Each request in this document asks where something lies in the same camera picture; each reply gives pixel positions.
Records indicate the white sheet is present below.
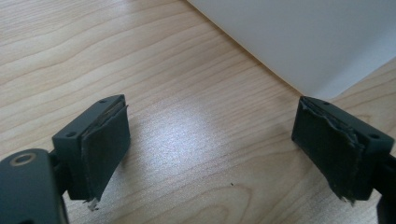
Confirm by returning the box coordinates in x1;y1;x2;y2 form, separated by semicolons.
186;0;396;101

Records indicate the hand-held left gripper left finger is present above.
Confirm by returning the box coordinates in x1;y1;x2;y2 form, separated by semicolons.
51;93;132;212

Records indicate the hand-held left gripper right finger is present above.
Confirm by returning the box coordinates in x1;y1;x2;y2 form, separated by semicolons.
290;95;396;206

